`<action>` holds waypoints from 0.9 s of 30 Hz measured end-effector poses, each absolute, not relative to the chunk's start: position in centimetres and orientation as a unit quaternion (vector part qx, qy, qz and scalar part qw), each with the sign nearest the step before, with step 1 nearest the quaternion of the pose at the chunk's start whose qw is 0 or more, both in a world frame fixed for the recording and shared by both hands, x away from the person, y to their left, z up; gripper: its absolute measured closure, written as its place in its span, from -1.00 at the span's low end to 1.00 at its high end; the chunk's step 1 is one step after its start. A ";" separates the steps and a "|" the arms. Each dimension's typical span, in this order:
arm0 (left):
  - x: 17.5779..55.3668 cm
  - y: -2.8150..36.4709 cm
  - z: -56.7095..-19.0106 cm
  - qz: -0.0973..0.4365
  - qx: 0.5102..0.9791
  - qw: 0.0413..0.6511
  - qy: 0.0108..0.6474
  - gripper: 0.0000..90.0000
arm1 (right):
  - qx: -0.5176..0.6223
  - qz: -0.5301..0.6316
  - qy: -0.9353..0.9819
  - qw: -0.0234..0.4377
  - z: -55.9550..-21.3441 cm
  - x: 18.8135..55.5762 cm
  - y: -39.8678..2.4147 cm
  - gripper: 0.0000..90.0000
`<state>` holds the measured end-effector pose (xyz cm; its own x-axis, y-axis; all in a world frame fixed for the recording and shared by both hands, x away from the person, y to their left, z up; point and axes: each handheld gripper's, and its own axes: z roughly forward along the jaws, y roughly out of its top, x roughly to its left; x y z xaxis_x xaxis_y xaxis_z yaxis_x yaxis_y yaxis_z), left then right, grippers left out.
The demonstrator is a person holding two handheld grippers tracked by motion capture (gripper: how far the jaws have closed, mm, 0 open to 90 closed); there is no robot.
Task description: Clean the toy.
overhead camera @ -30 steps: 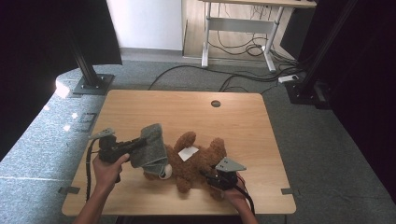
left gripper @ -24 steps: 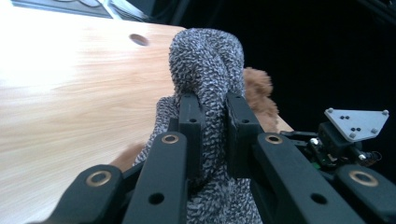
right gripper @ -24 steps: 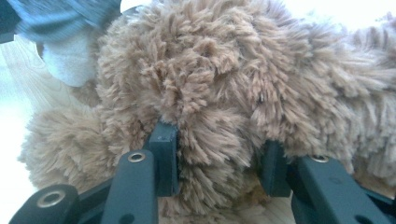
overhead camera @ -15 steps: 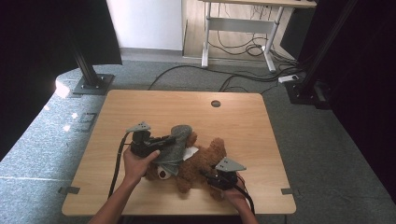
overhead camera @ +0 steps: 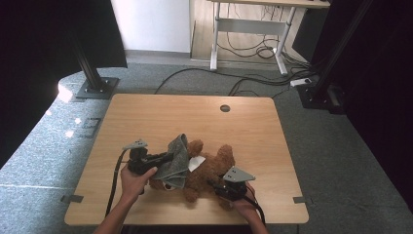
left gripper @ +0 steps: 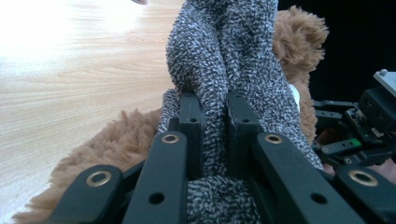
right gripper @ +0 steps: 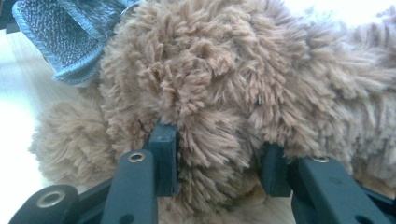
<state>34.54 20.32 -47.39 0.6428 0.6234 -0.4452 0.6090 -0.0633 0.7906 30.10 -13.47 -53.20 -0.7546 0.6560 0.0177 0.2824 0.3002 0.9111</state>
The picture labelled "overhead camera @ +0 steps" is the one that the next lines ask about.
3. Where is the left hand-held gripper black cable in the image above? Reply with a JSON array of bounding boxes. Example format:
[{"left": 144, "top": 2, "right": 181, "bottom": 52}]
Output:
[{"left": 105, "top": 148, "right": 131, "bottom": 217}]

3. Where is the person's left hand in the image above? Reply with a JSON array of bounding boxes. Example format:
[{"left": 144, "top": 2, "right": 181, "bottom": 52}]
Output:
[{"left": 120, "top": 164, "right": 159, "bottom": 205}]

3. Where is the white power strip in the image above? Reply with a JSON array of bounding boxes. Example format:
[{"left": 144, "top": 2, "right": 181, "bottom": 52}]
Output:
[{"left": 289, "top": 77, "right": 313, "bottom": 88}]

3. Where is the black metal stand grey base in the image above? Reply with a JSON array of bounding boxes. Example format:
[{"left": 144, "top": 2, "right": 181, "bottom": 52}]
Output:
[{"left": 69, "top": 32, "right": 121, "bottom": 100}]

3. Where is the tangle of black cables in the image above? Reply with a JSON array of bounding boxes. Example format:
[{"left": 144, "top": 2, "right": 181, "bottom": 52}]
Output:
[{"left": 217, "top": 32, "right": 283, "bottom": 60}]

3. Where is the person's right hand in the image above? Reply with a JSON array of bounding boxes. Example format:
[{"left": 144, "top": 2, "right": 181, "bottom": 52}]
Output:
[{"left": 232, "top": 181, "right": 260, "bottom": 222}]

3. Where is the brown teddy bear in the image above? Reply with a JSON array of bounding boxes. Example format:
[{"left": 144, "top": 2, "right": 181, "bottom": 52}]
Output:
[{"left": 148, "top": 139, "right": 237, "bottom": 211}]

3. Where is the long black floor cable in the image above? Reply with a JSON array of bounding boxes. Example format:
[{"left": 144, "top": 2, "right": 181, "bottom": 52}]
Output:
[{"left": 154, "top": 67, "right": 313, "bottom": 97}]

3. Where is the grey table edge bracket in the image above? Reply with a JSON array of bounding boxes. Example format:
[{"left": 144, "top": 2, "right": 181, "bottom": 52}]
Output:
[
  {"left": 60, "top": 194, "right": 84, "bottom": 205},
  {"left": 292, "top": 196, "right": 314, "bottom": 205}
]

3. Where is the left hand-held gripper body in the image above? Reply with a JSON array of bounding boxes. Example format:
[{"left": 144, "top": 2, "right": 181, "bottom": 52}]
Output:
[{"left": 122, "top": 139, "right": 164, "bottom": 176}]

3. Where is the hand-held gripper black cable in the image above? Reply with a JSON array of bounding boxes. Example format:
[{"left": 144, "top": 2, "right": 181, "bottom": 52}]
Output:
[
  {"left": 244, "top": 194, "right": 267, "bottom": 226},
  {"left": 105, "top": 148, "right": 131, "bottom": 217}
]

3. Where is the black curtain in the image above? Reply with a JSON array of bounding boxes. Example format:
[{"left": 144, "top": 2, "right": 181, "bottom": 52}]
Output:
[
  {"left": 311, "top": 0, "right": 413, "bottom": 213},
  {"left": 0, "top": 0, "right": 128, "bottom": 170}
]

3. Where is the white desk frame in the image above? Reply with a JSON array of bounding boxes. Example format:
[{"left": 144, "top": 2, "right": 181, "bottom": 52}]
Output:
[{"left": 207, "top": 0, "right": 331, "bottom": 76}]

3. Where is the grey towel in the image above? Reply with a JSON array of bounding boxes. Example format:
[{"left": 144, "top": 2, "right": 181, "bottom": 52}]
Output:
[{"left": 152, "top": 133, "right": 190, "bottom": 190}]

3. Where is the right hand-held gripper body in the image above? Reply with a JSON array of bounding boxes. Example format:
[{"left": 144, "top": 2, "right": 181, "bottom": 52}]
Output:
[{"left": 214, "top": 166, "right": 256, "bottom": 203}]

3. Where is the right hand-held gripper black cable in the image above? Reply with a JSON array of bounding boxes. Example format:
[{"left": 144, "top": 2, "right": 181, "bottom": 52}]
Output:
[{"left": 244, "top": 194, "right": 267, "bottom": 226}]

